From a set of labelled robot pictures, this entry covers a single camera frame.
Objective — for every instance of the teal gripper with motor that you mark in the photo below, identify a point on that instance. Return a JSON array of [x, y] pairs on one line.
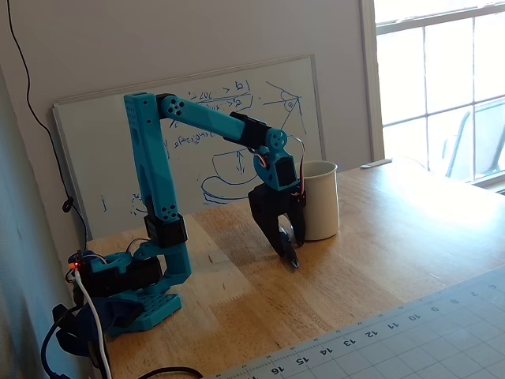
[[263, 208]]

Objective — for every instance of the dark pen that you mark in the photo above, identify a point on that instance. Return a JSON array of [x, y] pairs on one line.
[[290, 250]]

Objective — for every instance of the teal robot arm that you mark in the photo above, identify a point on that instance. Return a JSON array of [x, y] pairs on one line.
[[150, 158]]

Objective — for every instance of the white ceramic mug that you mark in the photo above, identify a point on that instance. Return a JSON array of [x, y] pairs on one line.
[[321, 205]]

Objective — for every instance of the small white flat strip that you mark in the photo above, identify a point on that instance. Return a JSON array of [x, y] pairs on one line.
[[376, 163]]

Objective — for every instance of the dark blue clamp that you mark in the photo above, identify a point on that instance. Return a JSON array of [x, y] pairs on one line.
[[118, 312]]

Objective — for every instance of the whiteboard with blue drawings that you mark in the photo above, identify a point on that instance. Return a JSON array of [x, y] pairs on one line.
[[98, 158]]

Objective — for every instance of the grey gridded cutting mat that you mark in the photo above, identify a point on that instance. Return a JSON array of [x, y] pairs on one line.
[[434, 347]]

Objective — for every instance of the outdoor chair behind window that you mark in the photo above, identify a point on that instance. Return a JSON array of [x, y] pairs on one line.
[[489, 138]]

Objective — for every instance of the white window frame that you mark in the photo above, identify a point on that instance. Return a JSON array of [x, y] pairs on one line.
[[371, 79]]

